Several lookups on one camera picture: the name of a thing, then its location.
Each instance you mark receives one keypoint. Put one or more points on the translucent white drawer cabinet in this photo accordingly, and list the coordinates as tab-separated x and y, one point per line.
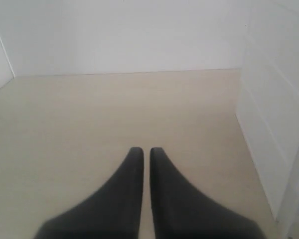
268	105

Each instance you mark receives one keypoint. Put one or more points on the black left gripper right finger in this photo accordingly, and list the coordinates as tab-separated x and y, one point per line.
181	211

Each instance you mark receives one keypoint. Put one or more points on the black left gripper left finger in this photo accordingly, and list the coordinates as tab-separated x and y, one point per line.
112	212

